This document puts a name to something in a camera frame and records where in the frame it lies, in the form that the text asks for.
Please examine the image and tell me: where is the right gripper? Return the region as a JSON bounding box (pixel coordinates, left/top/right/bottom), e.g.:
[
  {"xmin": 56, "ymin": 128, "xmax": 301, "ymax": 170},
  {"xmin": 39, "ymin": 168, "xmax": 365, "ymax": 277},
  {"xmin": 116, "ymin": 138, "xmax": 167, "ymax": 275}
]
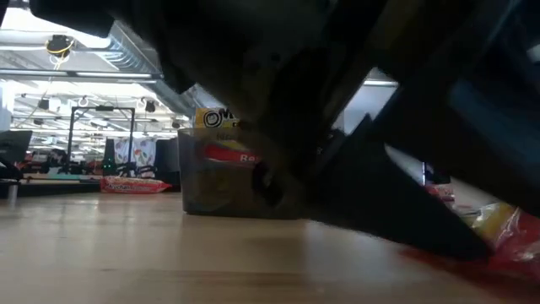
[{"xmin": 113, "ymin": 0, "xmax": 389, "ymax": 216}]

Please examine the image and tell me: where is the teal Maruchan noodle pack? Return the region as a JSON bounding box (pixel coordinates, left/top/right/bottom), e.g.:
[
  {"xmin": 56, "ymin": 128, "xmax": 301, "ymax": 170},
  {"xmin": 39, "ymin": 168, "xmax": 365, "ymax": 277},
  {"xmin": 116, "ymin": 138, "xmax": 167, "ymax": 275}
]
[{"xmin": 192, "ymin": 106, "xmax": 265, "ymax": 212}]

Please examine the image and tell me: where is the red Maruchan noodle pack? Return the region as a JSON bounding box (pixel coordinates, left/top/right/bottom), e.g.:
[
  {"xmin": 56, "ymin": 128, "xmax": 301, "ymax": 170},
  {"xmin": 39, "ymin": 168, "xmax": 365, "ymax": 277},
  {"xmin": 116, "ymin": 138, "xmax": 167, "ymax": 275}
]
[
  {"xmin": 100, "ymin": 176, "xmax": 173, "ymax": 195},
  {"xmin": 398, "ymin": 181, "xmax": 540, "ymax": 292}
]

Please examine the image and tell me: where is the patterned fabric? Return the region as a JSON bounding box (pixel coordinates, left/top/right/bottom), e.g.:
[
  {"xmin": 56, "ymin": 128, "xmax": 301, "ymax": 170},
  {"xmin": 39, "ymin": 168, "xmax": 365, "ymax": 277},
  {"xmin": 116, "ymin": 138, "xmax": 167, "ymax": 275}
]
[{"xmin": 112, "ymin": 137, "xmax": 158, "ymax": 170}]

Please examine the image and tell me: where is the ceiling strip light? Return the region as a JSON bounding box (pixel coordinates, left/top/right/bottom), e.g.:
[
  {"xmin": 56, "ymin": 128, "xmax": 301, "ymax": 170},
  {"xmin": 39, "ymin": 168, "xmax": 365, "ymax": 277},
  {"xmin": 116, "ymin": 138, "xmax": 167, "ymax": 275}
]
[{"xmin": 0, "ymin": 69, "xmax": 400, "ymax": 88}]

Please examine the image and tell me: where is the person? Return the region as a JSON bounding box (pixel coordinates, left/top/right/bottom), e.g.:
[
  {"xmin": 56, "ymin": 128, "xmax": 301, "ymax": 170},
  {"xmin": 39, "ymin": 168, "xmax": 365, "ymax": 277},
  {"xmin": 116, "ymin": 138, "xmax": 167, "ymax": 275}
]
[{"xmin": 45, "ymin": 147, "xmax": 65, "ymax": 171}]

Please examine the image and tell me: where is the black monitor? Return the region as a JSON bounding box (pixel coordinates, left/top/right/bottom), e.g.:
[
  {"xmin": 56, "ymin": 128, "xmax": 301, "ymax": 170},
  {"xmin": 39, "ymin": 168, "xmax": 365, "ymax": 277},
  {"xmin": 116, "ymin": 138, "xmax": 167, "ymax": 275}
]
[{"xmin": 0, "ymin": 129, "xmax": 34, "ymax": 181}]

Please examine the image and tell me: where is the black yellow cable reel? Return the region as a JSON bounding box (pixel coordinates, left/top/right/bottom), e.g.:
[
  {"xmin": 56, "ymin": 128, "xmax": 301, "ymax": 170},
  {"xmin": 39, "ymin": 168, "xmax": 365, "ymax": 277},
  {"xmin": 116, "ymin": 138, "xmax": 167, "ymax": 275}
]
[{"xmin": 45, "ymin": 34, "xmax": 76, "ymax": 60}]

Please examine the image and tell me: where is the black metal rack frame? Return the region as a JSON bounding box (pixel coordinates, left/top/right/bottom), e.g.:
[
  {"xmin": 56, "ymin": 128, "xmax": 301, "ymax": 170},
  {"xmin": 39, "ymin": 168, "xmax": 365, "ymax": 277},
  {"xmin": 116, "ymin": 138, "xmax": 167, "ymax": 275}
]
[{"xmin": 67, "ymin": 105, "xmax": 137, "ymax": 176}]

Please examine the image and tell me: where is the black aluminium table frame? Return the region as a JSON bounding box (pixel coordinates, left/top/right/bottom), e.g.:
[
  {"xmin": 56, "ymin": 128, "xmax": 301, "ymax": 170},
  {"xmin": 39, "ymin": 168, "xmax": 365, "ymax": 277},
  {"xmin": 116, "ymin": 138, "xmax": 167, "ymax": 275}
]
[{"xmin": 0, "ymin": 179, "xmax": 182, "ymax": 199}]

